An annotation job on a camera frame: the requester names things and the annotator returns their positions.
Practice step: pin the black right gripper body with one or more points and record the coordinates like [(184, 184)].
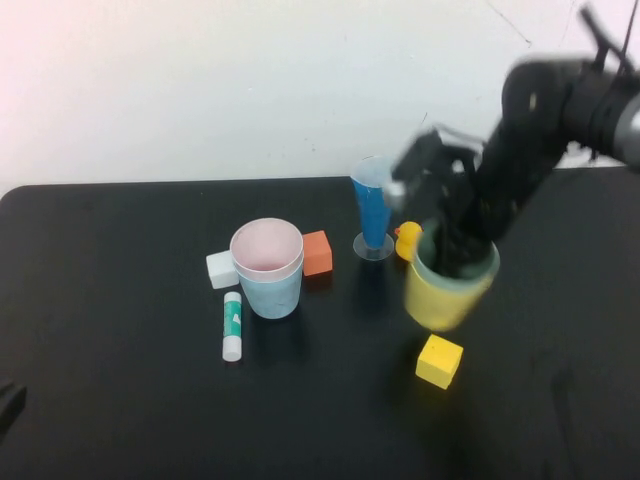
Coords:
[(480, 205)]

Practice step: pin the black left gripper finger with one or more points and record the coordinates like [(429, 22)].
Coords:
[(11, 407)]

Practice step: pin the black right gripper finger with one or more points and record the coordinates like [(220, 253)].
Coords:
[(457, 250)]

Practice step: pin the green plastic cup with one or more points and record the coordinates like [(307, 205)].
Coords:
[(475, 272)]

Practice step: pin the yellow plastic cup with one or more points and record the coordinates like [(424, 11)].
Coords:
[(440, 307)]

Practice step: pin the pink plastic cup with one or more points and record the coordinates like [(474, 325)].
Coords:
[(267, 245)]

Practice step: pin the light blue plastic cup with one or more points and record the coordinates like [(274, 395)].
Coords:
[(272, 297)]

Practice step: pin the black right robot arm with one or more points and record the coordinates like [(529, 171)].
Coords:
[(550, 115)]

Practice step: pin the yellow rubber duck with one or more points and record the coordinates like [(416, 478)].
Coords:
[(406, 242)]

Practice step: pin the blue cone glass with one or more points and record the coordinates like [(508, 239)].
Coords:
[(370, 215)]

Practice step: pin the yellow foam cube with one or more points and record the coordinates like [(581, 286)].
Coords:
[(437, 362)]

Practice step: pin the orange foam cube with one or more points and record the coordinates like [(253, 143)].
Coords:
[(318, 255)]

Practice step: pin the green white glue stick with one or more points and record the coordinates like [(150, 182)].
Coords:
[(232, 325)]

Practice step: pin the white foam cube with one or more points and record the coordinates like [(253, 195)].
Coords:
[(221, 270)]

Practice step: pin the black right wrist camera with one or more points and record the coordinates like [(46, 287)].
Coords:
[(415, 170)]

